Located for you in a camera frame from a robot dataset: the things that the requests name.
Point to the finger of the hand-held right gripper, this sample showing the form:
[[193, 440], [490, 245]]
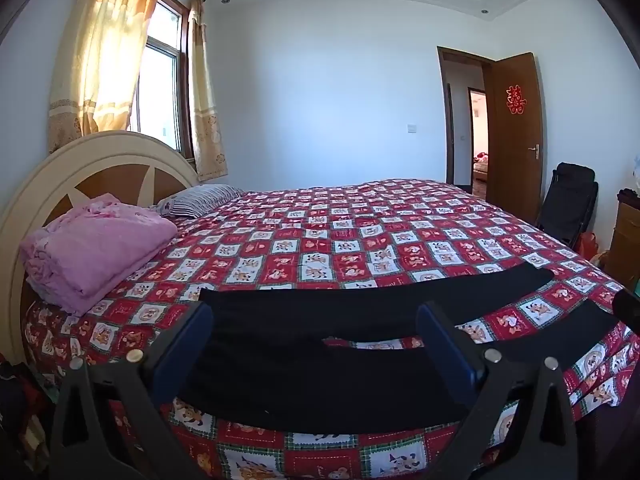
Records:
[[627, 310]]

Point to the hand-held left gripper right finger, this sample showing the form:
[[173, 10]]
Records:
[[445, 350]]

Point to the window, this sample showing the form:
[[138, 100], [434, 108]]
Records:
[[157, 85]]

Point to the folded pink blanket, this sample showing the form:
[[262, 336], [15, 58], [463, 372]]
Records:
[[100, 245]]

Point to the narrow yellow curtain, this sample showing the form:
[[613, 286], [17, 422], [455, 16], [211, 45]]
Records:
[[202, 110]]

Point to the brown door frame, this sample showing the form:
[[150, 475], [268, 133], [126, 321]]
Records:
[[445, 110]]

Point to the wide yellow curtain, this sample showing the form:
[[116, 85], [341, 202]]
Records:
[[100, 60]]

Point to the red printed bedspread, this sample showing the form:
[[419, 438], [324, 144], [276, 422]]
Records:
[[350, 240]]

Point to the striped pillow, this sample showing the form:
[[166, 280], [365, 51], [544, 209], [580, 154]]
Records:
[[205, 197]]

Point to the pale floral cloth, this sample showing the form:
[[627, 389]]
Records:
[[636, 175]]

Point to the dark cloth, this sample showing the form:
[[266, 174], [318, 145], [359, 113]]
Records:
[[629, 199]]

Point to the black folding chair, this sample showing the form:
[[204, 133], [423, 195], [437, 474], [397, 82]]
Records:
[[570, 195]]

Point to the red paper door decoration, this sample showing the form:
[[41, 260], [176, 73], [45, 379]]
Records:
[[515, 100]]

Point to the brown wooden door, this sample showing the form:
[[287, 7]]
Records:
[[515, 170]]

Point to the dark clothes pile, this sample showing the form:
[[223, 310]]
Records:
[[20, 410]]

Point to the cream wooden headboard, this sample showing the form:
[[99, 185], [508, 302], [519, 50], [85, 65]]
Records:
[[100, 150]]

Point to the black pants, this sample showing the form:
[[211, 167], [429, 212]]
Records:
[[280, 360]]

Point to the wooden cabinet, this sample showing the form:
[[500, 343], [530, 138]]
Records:
[[627, 240]]

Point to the red plastic bag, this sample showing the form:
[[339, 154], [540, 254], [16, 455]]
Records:
[[586, 247]]

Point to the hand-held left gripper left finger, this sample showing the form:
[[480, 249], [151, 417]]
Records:
[[182, 345]]

